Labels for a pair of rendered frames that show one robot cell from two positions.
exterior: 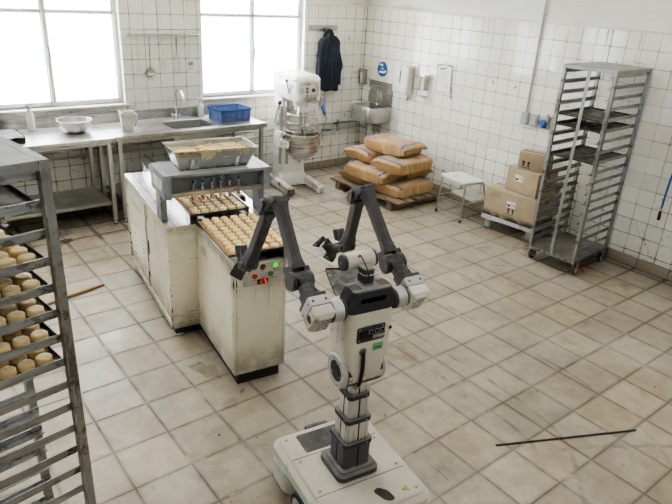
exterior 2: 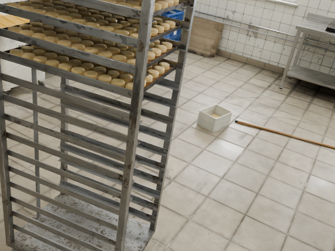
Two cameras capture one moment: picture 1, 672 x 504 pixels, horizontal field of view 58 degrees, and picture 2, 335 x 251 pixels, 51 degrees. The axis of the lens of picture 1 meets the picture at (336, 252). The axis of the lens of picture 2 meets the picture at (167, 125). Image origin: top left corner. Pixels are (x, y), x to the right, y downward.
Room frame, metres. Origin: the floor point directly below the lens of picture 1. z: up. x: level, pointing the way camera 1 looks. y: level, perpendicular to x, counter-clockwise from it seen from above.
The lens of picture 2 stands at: (1.28, -0.19, 1.63)
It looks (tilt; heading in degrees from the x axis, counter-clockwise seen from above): 28 degrees down; 65
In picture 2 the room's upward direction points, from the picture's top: 10 degrees clockwise
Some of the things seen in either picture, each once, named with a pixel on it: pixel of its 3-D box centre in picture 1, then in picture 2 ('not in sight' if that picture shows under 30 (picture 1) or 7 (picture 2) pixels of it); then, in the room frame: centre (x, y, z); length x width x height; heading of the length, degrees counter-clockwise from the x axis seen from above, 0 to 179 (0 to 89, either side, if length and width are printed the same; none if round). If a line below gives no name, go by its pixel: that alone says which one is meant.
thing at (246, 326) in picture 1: (239, 294); not in sight; (3.47, 0.61, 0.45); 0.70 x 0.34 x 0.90; 31
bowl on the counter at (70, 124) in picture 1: (74, 125); not in sight; (5.80, 2.60, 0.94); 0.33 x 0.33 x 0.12
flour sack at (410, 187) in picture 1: (404, 185); not in sight; (6.97, -0.77, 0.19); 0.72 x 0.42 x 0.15; 134
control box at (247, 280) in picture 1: (261, 272); not in sight; (3.16, 0.42, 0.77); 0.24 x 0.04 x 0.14; 121
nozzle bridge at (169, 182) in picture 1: (211, 189); not in sight; (3.90, 0.87, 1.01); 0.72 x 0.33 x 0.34; 121
